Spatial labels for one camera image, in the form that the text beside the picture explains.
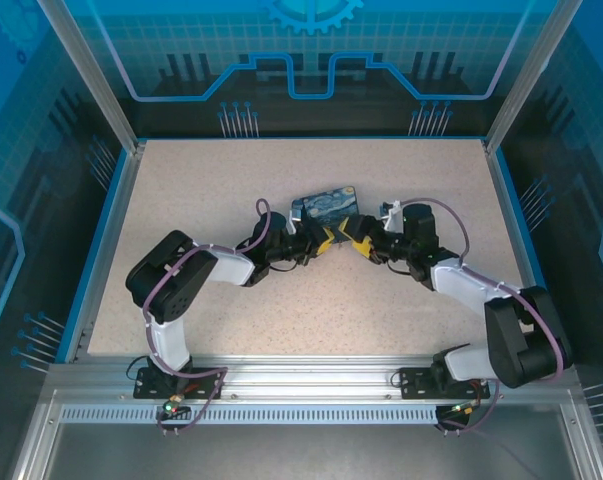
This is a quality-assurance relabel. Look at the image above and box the starry night print tin box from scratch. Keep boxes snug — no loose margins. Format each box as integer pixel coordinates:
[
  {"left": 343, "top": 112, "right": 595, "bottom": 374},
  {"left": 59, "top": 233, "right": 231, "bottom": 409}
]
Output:
[{"left": 290, "top": 184, "right": 361, "bottom": 239}]

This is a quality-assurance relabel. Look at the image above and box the small circuit board green light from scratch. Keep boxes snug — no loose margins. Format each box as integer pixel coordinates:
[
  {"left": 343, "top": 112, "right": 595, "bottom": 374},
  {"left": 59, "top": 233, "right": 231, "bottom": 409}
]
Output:
[
  {"left": 440, "top": 399, "right": 485, "bottom": 421},
  {"left": 158, "top": 394, "right": 192, "bottom": 421}
]

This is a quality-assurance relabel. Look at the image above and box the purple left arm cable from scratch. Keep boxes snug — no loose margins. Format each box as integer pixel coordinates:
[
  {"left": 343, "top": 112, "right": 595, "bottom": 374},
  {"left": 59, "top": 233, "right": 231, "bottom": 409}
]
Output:
[{"left": 141, "top": 198, "right": 273, "bottom": 437}]

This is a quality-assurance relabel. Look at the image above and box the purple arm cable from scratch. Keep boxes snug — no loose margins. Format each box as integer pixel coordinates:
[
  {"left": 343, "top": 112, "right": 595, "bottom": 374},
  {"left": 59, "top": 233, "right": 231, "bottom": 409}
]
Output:
[
  {"left": 403, "top": 197, "right": 567, "bottom": 436},
  {"left": 141, "top": 198, "right": 273, "bottom": 437}
]

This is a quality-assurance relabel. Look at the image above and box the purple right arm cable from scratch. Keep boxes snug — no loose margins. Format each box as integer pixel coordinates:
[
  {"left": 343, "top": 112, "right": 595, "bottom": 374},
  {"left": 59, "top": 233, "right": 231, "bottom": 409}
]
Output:
[{"left": 403, "top": 197, "right": 567, "bottom": 436}]

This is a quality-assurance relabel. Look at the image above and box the aluminium table side rail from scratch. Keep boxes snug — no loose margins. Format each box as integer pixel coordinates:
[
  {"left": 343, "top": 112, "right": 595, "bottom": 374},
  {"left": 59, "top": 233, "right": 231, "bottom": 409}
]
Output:
[
  {"left": 483, "top": 139, "right": 550, "bottom": 286},
  {"left": 63, "top": 142, "right": 147, "bottom": 364}
]

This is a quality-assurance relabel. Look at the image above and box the aluminium front rail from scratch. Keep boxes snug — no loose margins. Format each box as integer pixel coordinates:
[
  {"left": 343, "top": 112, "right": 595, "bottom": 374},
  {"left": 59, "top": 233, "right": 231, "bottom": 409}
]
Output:
[{"left": 45, "top": 353, "right": 582, "bottom": 401}]

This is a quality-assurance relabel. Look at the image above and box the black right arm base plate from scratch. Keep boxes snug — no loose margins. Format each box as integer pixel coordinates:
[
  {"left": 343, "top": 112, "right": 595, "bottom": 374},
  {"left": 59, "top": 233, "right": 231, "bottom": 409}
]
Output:
[{"left": 397, "top": 367, "right": 491, "bottom": 401}]

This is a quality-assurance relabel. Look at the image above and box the slotted grey cable duct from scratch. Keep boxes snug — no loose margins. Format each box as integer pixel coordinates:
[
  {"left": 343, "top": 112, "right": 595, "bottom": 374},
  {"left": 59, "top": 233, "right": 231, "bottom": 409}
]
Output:
[{"left": 58, "top": 405, "right": 450, "bottom": 426}]

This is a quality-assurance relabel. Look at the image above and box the aluminium frame post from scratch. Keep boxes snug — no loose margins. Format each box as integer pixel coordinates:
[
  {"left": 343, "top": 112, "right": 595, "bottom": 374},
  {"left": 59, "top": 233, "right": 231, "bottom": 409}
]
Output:
[
  {"left": 482, "top": 0, "right": 583, "bottom": 156},
  {"left": 34, "top": 0, "right": 148, "bottom": 156}
]

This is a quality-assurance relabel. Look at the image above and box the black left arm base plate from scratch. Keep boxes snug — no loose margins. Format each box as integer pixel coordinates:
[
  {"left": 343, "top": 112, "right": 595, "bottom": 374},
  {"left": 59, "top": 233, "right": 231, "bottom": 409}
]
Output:
[{"left": 133, "top": 366, "right": 226, "bottom": 401}]

